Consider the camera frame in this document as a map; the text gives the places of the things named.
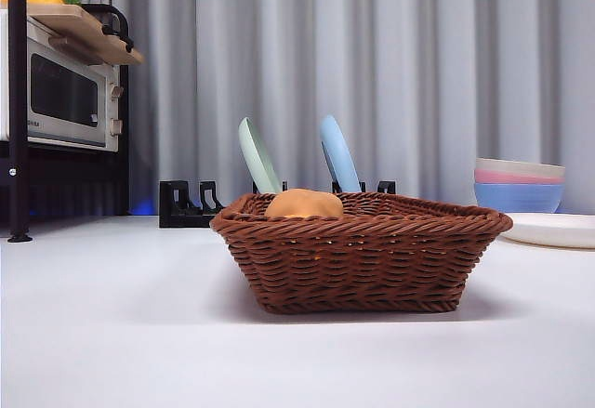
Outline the brown potato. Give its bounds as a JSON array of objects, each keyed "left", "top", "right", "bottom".
[{"left": 264, "top": 188, "right": 345, "bottom": 218}]

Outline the brown wicker basket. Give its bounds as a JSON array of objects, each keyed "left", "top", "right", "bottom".
[{"left": 209, "top": 191, "right": 514, "bottom": 314}]

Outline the pale green plate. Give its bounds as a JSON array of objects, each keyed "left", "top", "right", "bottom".
[{"left": 238, "top": 117, "right": 284, "bottom": 194}]

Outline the pale blue plate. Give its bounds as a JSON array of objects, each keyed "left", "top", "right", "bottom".
[{"left": 318, "top": 113, "right": 363, "bottom": 193}]

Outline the black dish rack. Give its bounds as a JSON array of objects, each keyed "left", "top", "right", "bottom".
[{"left": 159, "top": 178, "right": 397, "bottom": 229}]

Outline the grey curtain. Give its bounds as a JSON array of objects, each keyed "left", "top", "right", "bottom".
[{"left": 0, "top": 0, "right": 595, "bottom": 217}]

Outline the white toaster oven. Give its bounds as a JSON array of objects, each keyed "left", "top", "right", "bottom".
[{"left": 0, "top": 7, "right": 121, "bottom": 152}]

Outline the pink bowl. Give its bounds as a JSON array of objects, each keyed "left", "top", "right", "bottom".
[{"left": 474, "top": 168, "right": 566, "bottom": 186}]

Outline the cream bowl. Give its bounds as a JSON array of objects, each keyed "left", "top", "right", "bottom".
[{"left": 474, "top": 157, "right": 566, "bottom": 178}]

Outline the white flat plate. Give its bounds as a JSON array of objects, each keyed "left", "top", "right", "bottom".
[{"left": 499, "top": 212, "right": 595, "bottom": 249}]

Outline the wooden cutting board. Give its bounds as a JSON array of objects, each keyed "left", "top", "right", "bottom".
[{"left": 25, "top": 2, "right": 145, "bottom": 65}]

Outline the black metal shelf frame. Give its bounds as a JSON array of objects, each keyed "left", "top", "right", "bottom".
[{"left": 0, "top": 0, "right": 131, "bottom": 243}]

